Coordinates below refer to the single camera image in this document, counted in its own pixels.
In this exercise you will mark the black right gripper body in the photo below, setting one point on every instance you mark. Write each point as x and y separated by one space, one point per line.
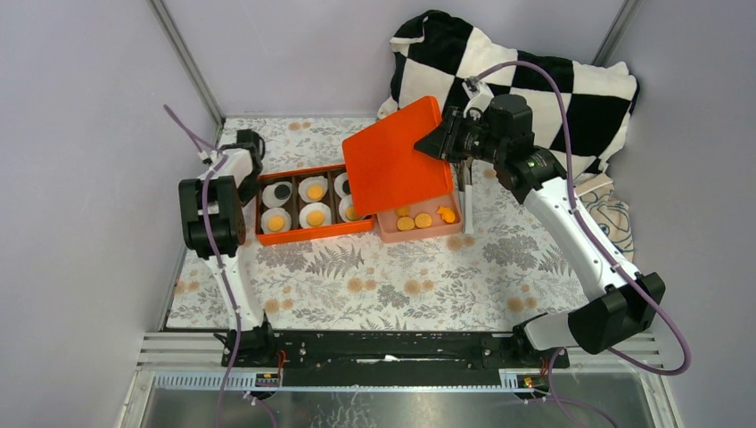
475 141

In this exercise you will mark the orange box lid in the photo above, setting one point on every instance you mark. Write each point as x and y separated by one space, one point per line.
384 169

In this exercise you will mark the pink cookie tray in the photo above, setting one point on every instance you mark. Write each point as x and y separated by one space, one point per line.
435 217

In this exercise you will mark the swirl butter cookie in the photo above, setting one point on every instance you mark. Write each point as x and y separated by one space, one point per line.
402 211

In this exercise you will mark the round yellow biscuit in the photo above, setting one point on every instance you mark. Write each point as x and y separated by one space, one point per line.
315 218
276 224
405 223
351 215
315 192
423 220

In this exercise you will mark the orange compartment box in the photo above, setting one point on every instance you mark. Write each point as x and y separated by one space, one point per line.
294 205

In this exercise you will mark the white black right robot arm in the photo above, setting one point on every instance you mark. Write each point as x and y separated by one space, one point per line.
617 292

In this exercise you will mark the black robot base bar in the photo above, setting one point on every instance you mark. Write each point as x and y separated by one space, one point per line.
309 358

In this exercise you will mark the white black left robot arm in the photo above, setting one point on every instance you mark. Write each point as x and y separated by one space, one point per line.
214 228

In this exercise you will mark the orange fish-shaped cookie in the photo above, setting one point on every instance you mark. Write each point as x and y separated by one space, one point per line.
447 214

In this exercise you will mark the black white checkered pillow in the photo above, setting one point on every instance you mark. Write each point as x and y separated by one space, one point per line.
582 106

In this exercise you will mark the cream blue printed cloth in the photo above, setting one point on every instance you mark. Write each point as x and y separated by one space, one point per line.
597 194

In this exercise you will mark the white paper cupcake liner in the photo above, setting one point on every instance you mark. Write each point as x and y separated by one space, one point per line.
337 183
272 212
315 206
306 182
268 198
344 203

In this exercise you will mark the floral tablecloth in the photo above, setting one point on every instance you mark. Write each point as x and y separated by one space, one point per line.
507 271

